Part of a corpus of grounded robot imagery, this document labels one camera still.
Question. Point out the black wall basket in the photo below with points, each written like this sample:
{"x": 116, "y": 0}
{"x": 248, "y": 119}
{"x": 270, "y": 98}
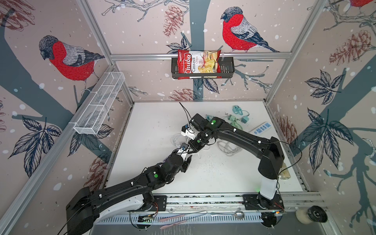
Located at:
{"x": 226, "y": 65}

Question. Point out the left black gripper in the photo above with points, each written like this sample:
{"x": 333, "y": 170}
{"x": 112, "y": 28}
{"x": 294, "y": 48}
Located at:
{"x": 186, "y": 163}

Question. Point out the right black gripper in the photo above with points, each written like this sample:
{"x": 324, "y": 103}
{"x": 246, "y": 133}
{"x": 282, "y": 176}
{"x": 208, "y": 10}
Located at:
{"x": 194, "y": 149}

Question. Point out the white blue power strip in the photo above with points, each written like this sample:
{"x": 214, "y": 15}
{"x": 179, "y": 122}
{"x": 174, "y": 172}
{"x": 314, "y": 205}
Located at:
{"x": 259, "y": 130}

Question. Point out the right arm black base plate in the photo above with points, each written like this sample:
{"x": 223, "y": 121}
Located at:
{"x": 258, "y": 202}

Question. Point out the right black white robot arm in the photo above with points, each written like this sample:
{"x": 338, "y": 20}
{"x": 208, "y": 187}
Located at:
{"x": 269, "y": 151}

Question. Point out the white wire mesh basket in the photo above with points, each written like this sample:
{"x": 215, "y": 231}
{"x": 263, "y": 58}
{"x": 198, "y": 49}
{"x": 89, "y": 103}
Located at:
{"x": 95, "y": 113}

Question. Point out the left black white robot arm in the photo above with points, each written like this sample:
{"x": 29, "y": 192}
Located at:
{"x": 88, "y": 206}

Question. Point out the glass spice jar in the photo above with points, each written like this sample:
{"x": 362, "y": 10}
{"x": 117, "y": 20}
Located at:
{"x": 284, "y": 173}

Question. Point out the metal spoon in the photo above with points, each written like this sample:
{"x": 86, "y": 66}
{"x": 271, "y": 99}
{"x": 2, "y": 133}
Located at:
{"x": 237, "y": 214}

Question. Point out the red Chuba cassava chips bag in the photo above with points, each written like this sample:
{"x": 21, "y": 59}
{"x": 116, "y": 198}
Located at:
{"x": 192, "y": 62}

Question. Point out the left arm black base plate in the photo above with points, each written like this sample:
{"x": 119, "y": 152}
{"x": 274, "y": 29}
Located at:
{"x": 159, "y": 204}

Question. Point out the black white tape roll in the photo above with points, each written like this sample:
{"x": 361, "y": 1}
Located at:
{"x": 312, "y": 214}

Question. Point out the pink chopsticks pair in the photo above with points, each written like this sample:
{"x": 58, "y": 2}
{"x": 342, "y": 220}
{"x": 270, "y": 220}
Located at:
{"x": 180, "y": 219}

